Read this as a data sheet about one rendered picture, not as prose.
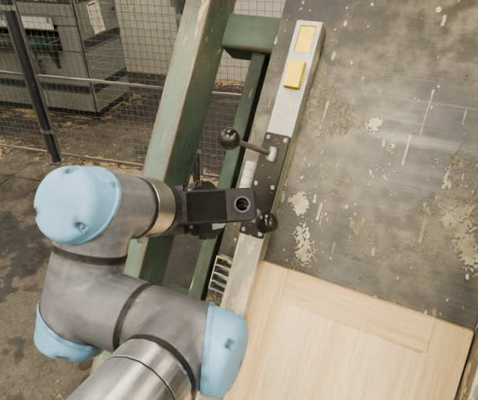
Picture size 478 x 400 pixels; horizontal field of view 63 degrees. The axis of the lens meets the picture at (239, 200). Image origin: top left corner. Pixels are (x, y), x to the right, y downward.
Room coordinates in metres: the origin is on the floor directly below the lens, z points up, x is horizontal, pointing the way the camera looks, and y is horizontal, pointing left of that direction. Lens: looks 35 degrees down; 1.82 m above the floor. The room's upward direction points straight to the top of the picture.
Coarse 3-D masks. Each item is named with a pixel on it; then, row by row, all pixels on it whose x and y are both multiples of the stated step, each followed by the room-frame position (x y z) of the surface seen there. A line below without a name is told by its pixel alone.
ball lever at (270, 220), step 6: (258, 210) 0.58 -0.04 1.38; (258, 216) 0.50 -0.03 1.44; (264, 216) 0.49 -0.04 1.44; (270, 216) 0.49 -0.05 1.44; (258, 222) 0.49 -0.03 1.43; (264, 222) 0.48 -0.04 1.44; (270, 222) 0.48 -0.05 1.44; (276, 222) 0.49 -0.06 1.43; (258, 228) 0.48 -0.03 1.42; (264, 228) 0.48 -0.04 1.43; (270, 228) 0.48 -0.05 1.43; (276, 228) 0.48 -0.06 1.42; (264, 234) 0.48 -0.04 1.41
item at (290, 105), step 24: (312, 24) 0.78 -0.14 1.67; (312, 48) 0.75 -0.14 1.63; (312, 72) 0.75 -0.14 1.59; (288, 96) 0.71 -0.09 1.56; (288, 120) 0.69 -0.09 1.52; (288, 168) 0.66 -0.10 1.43; (240, 240) 0.57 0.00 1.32; (264, 240) 0.56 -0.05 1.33; (240, 264) 0.54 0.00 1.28; (240, 288) 0.51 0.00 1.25; (240, 312) 0.48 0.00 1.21
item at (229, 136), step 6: (222, 132) 0.60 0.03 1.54; (228, 132) 0.59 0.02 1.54; (234, 132) 0.60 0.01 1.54; (222, 138) 0.59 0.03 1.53; (228, 138) 0.59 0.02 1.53; (234, 138) 0.59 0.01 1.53; (240, 138) 0.60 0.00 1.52; (222, 144) 0.59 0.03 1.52; (228, 144) 0.58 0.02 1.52; (234, 144) 0.59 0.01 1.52; (240, 144) 0.61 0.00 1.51; (246, 144) 0.61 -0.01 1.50; (252, 144) 0.62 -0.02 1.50; (258, 150) 0.63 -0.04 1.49; (264, 150) 0.63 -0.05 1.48; (270, 150) 0.64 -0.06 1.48; (276, 150) 0.64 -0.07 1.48; (270, 156) 0.63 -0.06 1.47; (276, 156) 0.64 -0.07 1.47
